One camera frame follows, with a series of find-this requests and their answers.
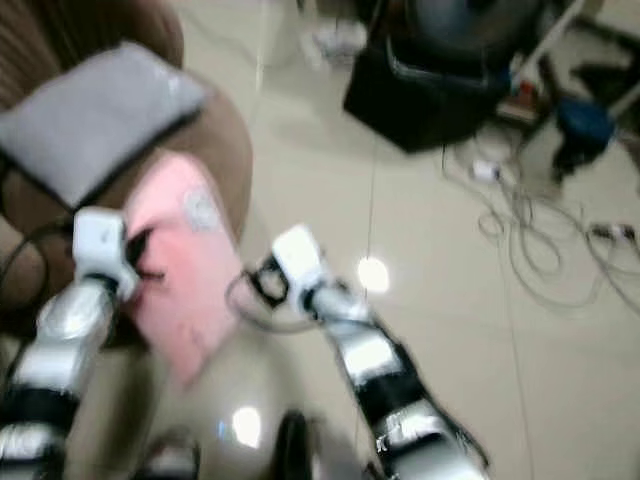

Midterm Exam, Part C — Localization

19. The grey cushion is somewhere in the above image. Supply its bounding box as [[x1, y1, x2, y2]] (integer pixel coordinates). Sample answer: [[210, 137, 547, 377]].
[[0, 42, 210, 210]]

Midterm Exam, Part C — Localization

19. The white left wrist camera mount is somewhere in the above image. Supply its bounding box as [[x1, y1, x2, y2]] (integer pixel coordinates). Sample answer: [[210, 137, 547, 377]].
[[72, 207, 132, 302]]

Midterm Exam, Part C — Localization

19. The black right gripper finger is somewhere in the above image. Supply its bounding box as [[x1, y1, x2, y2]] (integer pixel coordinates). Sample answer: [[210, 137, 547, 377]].
[[244, 258, 271, 307]]

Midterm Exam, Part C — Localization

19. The dark blue round device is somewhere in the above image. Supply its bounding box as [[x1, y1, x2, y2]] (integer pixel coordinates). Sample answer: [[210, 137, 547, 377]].
[[554, 98, 620, 185]]

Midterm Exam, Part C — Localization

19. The robot left leg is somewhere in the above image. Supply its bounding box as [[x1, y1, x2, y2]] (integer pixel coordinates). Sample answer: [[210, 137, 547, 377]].
[[148, 440, 213, 480]]

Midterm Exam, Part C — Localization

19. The black white plug adapter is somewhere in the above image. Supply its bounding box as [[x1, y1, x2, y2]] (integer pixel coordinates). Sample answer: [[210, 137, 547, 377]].
[[589, 224, 637, 244]]

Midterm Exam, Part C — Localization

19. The white bundle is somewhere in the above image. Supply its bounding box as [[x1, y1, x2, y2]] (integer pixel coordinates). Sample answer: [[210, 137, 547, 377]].
[[309, 20, 367, 67]]

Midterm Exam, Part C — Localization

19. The robot leg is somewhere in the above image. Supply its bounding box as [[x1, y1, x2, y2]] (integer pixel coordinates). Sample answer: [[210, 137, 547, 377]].
[[274, 408, 363, 480], [148, 440, 213, 480]]

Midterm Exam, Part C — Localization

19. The dark round fan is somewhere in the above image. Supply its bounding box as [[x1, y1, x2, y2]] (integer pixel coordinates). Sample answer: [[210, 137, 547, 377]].
[[408, 0, 563, 63]]

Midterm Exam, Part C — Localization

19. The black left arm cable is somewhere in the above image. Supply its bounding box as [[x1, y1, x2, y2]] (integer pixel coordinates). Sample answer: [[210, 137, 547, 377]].
[[0, 221, 81, 321]]

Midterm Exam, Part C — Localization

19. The grey cable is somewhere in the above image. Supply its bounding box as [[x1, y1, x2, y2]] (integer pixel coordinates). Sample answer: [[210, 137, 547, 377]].
[[500, 185, 640, 313], [444, 140, 541, 248]]

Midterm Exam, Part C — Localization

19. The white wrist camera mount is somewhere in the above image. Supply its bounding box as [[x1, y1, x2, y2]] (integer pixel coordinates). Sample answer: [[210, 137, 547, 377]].
[[271, 225, 327, 302], [72, 207, 132, 302]]

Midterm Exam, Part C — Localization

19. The brown beanbag sofa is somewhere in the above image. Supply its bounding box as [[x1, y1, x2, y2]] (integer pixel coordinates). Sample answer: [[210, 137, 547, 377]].
[[0, 0, 255, 347]]

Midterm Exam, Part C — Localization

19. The pink pillow with grey print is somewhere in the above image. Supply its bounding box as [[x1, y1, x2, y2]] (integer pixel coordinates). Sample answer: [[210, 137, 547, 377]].
[[120, 150, 247, 390]]

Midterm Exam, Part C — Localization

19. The black box cabinet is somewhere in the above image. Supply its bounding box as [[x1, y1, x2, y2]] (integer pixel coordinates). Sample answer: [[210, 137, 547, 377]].
[[343, 35, 512, 155]]

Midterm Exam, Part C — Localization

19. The white stand pole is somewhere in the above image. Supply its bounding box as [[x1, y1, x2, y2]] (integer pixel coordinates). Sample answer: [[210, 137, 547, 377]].
[[510, 0, 587, 93]]

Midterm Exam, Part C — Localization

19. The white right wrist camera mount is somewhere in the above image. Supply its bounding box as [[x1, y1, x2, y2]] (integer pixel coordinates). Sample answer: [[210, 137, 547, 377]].
[[271, 225, 327, 302]]

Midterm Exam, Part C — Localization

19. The robot right leg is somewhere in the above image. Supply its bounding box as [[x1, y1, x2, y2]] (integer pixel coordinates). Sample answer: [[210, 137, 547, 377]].
[[274, 408, 363, 480]]

